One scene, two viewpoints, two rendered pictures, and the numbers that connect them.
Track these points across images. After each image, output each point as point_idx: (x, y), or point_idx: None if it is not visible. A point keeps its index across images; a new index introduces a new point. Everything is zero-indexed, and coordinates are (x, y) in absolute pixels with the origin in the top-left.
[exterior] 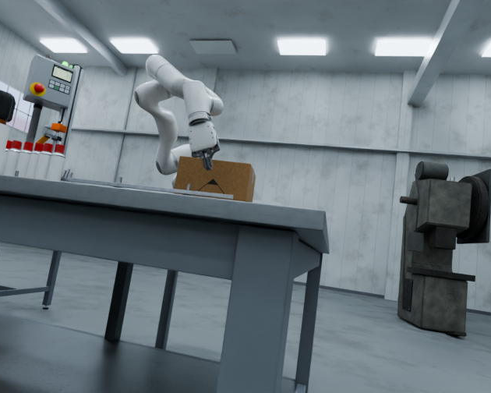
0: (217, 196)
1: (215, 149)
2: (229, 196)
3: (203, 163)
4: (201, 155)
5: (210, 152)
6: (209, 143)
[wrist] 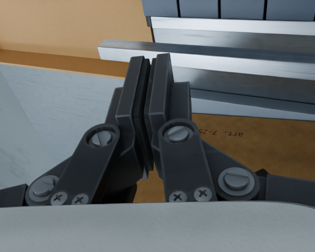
0: (164, 45)
1: (4, 203)
2: (112, 44)
3: (181, 101)
4: (183, 148)
5: (69, 163)
6: None
